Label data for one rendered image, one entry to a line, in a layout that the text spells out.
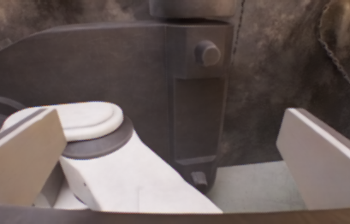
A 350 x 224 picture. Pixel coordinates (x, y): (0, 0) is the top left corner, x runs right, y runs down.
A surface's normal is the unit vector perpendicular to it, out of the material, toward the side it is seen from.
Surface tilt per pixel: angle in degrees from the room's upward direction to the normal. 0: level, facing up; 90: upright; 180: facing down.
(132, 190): 90
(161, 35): 0
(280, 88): 0
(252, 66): 0
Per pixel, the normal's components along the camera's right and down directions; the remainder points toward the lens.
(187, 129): 0.18, 0.48
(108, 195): 0.00, -0.88
